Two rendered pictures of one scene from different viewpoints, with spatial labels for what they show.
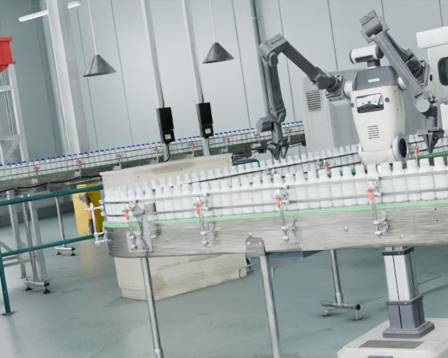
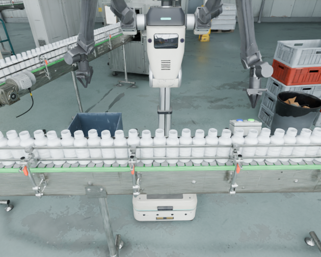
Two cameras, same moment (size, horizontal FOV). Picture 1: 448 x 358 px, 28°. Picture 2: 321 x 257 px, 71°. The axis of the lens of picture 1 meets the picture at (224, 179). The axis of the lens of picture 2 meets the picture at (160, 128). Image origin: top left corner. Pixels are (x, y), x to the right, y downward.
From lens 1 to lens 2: 3.29 m
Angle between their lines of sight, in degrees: 46
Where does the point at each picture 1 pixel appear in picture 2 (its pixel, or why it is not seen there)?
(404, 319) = not seen: hidden behind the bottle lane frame
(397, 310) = not seen: hidden behind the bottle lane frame
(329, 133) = (38, 8)
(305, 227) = (152, 179)
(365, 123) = (160, 57)
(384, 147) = (172, 77)
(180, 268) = not seen: outside the picture
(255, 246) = (97, 191)
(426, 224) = (268, 180)
